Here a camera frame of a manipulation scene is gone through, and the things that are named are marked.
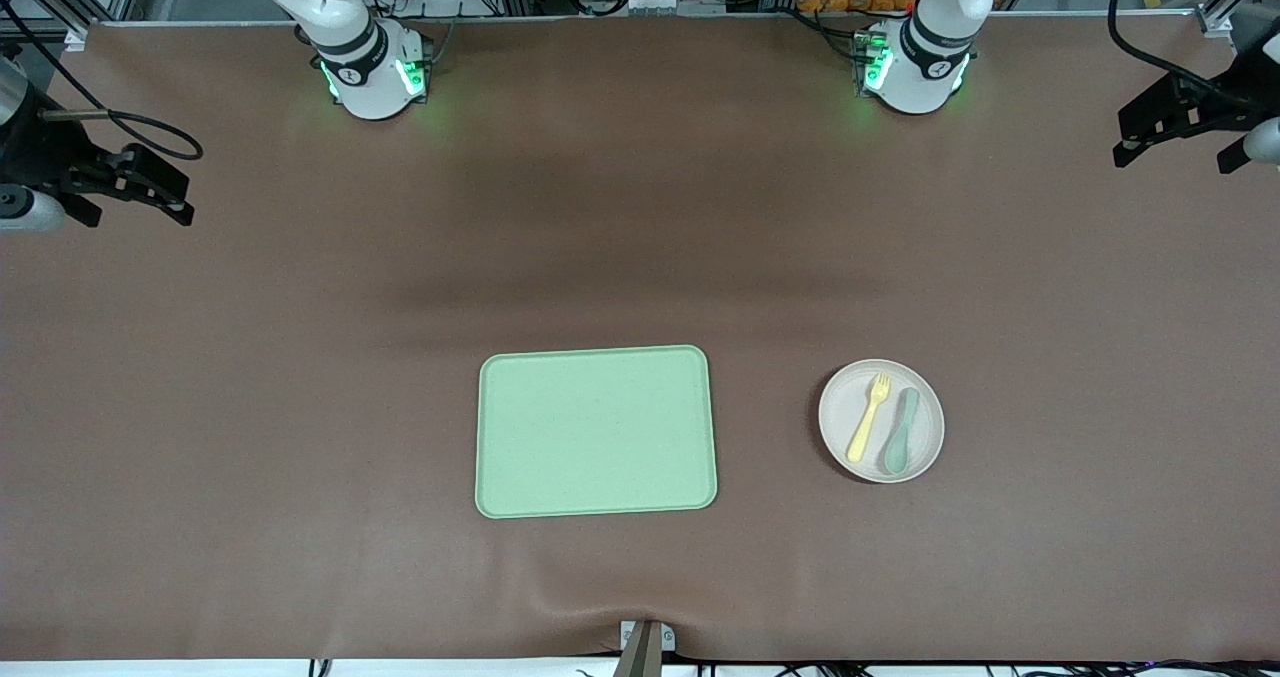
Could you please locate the round beige plate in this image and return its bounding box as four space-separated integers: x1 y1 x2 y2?
818 359 946 484

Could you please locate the yellow plastic fork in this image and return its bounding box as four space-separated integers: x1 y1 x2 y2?
847 373 892 465

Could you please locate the green plastic spoon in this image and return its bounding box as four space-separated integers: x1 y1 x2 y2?
881 387 921 477

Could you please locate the brown table cover mat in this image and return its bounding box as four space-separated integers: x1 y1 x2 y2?
0 12 1280 663

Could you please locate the light green rectangular tray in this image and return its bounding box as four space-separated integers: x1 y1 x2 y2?
475 345 719 520

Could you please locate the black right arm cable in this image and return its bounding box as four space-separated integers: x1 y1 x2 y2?
0 0 204 161

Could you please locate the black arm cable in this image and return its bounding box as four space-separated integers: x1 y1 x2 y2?
1108 0 1216 88
0 0 204 161

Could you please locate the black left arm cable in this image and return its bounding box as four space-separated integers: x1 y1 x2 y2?
1108 0 1216 88

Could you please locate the grey metal bracket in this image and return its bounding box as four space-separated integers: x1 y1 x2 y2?
618 619 677 677

